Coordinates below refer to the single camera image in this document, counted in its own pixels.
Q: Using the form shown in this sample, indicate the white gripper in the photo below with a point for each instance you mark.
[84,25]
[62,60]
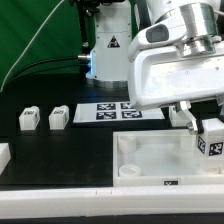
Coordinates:
[160,76]

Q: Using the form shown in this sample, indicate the white square table top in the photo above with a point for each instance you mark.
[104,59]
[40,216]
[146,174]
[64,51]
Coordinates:
[158,158]

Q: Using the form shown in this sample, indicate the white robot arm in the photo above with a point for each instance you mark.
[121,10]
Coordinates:
[118,23]

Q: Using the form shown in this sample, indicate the white marker sheet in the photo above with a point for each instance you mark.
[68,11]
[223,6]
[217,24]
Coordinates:
[112,111]

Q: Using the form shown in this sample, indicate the white left block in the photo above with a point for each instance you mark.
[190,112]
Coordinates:
[4,156]

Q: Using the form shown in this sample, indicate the white front rail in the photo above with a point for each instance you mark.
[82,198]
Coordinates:
[87,202]

